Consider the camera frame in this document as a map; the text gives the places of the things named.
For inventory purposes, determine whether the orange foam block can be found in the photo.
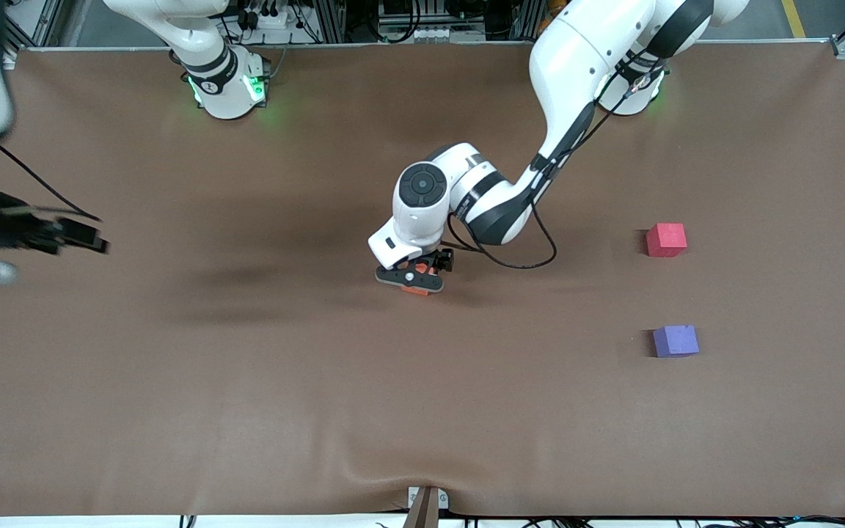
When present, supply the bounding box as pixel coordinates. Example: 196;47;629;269
400;264;444;297

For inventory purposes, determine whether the brown table mat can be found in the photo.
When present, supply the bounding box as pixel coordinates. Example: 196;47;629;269
0;43;845;518

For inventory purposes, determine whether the white connector row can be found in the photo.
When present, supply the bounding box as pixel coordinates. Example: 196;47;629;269
377;26;487;43

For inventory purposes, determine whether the red foam block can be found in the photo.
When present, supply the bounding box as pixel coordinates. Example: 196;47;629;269
645;223;687;258

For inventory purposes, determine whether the purple foam block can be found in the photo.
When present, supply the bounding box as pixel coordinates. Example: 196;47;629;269
652;325;700;359

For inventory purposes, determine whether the white power strip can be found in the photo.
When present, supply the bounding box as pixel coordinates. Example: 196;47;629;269
243;7;299;32

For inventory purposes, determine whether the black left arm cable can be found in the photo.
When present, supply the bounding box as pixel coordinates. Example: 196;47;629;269
446;70;651;271

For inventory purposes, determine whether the small metal clamp bracket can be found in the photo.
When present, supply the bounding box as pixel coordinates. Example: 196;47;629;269
408;487;450;511

